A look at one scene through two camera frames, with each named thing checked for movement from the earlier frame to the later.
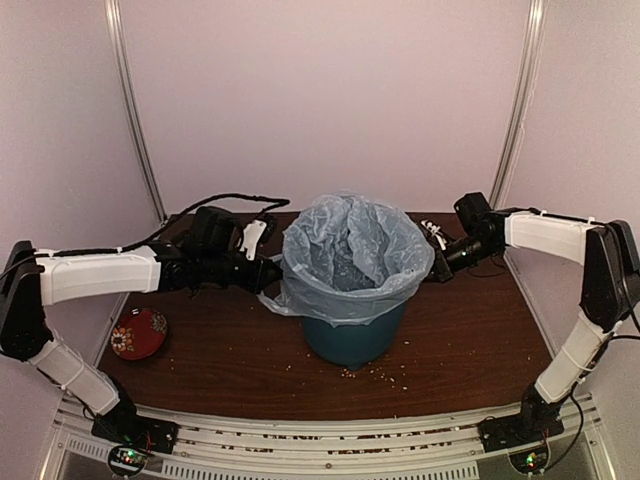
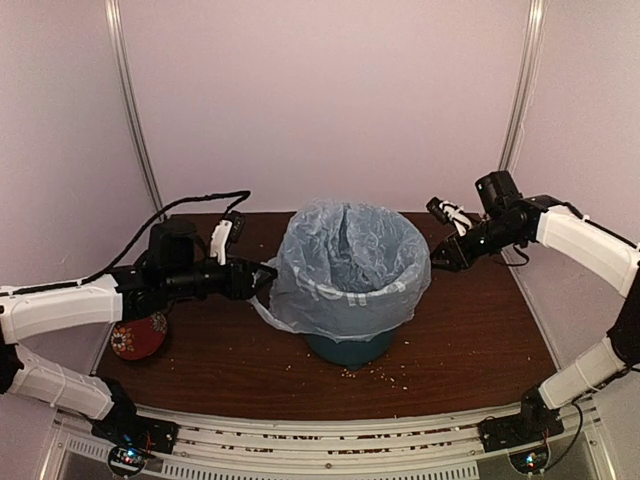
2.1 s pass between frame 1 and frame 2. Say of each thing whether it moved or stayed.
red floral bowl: stayed
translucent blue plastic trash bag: moved
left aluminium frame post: stayed
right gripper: moved
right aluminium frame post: stayed
